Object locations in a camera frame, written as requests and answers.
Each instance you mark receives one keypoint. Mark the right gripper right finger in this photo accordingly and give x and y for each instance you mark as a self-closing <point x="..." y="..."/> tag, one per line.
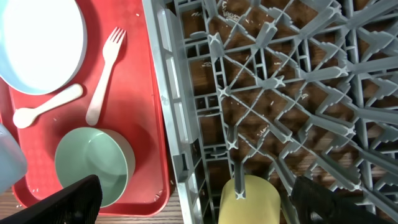
<point x="316" y="204"/>

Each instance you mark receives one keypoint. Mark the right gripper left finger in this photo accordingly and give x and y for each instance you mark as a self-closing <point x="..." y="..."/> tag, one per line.
<point x="78" y="203"/>

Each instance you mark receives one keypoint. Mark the mint green bowl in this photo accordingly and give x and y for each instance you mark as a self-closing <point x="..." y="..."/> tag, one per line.
<point x="102" y="152"/>

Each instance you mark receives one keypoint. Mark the yellow plastic cup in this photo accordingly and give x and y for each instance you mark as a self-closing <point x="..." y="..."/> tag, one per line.
<point x="261" y="205"/>

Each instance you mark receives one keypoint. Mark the light blue bowl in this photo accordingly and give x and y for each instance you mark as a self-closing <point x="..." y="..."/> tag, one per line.
<point x="13" y="163"/>

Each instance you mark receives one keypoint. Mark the cream plastic spoon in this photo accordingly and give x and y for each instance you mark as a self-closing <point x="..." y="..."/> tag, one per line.
<point x="24" y="117"/>

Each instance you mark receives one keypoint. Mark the pink plastic fork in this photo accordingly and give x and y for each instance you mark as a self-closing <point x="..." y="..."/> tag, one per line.
<point x="110" y="53"/>

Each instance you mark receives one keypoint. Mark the light blue plate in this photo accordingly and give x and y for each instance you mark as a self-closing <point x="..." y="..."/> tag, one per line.
<point x="43" y="44"/>

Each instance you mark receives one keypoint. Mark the grey dishwasher rack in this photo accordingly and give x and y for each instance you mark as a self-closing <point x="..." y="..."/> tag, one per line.
<point x="278" y="89"/>

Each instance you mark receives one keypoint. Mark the red serving tray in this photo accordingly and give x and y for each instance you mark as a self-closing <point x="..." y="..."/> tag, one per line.
<point x="131" y="108"/>

